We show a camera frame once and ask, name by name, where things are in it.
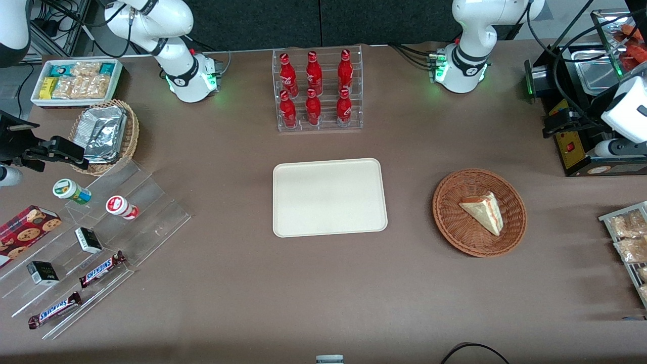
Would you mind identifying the cream plastic tray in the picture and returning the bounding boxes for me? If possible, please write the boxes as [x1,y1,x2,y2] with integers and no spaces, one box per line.
[272,158,388,238]

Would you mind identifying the brown wicker basket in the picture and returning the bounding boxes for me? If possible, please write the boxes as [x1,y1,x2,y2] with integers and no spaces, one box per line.
[432,168,528,258]

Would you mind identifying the red lid white cup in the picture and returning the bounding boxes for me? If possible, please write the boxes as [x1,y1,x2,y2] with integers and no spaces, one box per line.
[106,195,140,220]

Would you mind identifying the brown Snickers bar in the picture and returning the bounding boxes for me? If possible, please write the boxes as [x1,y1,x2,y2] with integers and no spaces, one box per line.
[28,291,82,330]
[79,251,127,289]

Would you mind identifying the triangular sandwich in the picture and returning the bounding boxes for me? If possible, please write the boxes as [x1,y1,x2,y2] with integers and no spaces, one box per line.
[458,191,504,237]

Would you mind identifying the black food warmer cabinet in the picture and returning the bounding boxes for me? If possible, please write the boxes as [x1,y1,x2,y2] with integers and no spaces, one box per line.
[523,9,647,177]

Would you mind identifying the steel warmer pan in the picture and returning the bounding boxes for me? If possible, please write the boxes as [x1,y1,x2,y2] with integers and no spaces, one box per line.
[570,47,627,96]

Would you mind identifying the small black box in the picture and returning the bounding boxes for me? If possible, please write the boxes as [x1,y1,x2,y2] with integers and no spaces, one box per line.
[75,227,103,254]
[26,261,60,286]

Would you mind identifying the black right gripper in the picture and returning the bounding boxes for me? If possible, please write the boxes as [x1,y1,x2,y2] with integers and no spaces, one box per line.
[0,130,90,172]

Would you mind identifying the light tan wicker basket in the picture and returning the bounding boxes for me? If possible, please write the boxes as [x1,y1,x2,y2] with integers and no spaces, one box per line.
[68,99,140,176]

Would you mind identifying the red cola bottle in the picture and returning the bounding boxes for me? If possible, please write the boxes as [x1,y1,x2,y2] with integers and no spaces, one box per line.
[279,53,298,98]
[306,51,323,97]
[305,88,322,126]
[280,90,298,128]
[338,49,354,94]
[336,88,353,127]

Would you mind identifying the black looped table cable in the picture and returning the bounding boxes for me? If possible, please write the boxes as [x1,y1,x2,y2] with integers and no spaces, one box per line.
[440,342,511,364]

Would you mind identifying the aluminium frame with cables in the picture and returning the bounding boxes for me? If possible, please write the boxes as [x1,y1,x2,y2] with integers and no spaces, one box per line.
[29,0,109,59]

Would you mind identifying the clear cracker packet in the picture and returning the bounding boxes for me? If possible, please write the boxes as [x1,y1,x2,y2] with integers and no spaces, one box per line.
[71,62,102,78]
[76,75,111,100]
[52,76,81,100]

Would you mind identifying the white rectangular snack bin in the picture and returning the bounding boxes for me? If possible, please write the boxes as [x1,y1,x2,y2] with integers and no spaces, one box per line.
[30,58,123,109]

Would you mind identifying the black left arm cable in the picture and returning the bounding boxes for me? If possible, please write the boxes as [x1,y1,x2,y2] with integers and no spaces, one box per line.
[526,0,647,133]

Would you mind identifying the black left base cables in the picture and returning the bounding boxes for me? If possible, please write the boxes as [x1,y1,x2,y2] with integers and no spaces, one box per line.
[388,42,438,69]

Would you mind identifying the red cookie box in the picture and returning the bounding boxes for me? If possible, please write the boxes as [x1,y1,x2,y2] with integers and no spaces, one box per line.
[0,205,62,269]

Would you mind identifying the clear acrylic stepped stand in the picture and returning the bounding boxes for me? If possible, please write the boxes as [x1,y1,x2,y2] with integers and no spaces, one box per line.
[0,161,192,340]

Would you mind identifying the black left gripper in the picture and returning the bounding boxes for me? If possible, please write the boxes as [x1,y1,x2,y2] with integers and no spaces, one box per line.
[542,108,607,139]

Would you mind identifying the clear acrylic bottle rack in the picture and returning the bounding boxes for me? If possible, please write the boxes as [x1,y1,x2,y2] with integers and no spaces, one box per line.
[272,45,363,133]

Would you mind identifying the black right base cable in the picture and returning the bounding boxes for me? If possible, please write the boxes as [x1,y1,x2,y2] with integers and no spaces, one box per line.
[191,34,232,77]

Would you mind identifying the green lid white cup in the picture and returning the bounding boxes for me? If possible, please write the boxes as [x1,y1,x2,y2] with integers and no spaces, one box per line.
[53,178,93,205]

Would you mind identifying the tray of packaged snacks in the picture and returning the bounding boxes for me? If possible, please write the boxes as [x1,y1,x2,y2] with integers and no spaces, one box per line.
[598,201,647,309]

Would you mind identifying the red food in warmer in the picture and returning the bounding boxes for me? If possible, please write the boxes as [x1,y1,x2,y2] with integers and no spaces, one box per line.
[617,23,647,72]

